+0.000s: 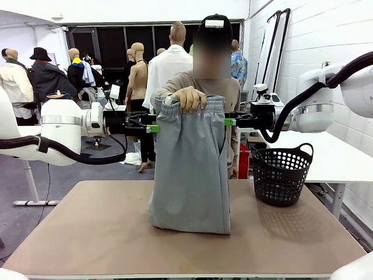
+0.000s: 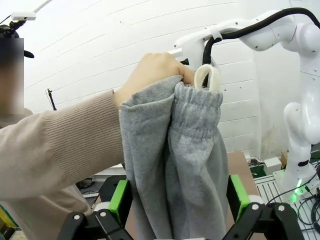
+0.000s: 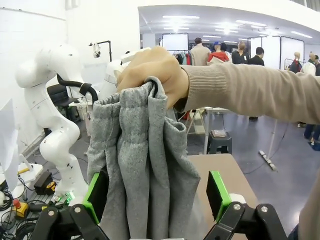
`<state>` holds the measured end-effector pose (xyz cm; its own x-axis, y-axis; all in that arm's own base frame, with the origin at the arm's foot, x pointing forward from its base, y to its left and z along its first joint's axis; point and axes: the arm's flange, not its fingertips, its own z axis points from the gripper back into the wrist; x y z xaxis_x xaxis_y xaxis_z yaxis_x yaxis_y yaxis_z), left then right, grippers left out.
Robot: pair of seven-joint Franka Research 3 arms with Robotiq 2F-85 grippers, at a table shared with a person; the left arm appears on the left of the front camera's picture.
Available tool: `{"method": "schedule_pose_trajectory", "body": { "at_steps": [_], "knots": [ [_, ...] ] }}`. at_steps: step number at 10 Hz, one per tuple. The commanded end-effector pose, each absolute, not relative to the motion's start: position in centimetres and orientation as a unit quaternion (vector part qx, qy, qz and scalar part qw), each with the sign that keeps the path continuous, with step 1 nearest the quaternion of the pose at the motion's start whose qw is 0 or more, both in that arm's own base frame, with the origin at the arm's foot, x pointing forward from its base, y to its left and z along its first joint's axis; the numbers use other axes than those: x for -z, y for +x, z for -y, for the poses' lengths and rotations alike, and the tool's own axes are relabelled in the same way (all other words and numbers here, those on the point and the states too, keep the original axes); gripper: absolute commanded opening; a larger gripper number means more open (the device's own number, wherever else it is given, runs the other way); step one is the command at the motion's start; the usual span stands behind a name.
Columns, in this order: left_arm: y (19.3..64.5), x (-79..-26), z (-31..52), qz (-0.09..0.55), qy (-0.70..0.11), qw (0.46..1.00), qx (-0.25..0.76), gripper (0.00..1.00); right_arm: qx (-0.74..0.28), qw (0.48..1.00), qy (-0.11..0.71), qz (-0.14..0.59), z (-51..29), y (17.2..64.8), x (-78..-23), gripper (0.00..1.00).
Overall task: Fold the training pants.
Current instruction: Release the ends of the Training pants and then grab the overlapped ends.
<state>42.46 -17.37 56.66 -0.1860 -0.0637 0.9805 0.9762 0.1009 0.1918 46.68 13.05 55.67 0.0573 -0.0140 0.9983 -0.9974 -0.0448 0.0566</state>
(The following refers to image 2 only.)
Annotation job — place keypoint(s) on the black box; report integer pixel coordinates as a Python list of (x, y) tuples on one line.
[(110, 190)]

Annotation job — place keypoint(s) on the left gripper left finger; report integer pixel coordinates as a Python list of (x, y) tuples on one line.
[(123, 202)]

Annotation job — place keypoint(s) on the grey training pants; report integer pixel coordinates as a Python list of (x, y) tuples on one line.
[(175, 162)]

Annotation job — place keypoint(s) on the person's left forearm beige sleeve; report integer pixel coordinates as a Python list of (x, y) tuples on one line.
[(62, 140)]

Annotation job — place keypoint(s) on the white bar camera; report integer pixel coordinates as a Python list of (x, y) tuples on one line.
[(23, 16)]

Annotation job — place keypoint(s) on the small black stick mount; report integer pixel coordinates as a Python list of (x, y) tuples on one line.
[(52, 102)]

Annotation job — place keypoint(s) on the small white box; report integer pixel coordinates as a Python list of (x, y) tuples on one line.
[(272, 163)]

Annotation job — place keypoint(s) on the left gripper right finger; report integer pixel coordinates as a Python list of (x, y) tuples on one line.
[(236, 195)]

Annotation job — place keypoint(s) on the slotted aluminium base plate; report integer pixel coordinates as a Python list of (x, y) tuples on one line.
[(270, 190)]

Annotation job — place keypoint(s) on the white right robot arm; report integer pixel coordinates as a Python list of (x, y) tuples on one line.
[(300, 125)]

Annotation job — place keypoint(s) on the person's left hand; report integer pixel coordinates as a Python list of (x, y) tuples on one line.
[(155, 70)]

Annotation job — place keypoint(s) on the yellow green crate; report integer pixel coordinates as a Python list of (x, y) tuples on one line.
[(5, 217)]

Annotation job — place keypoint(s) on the green box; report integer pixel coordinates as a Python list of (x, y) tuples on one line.
[(257, 171)]

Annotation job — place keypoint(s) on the person's beige sweater torso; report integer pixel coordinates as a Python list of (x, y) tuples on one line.
[(50, 215)]

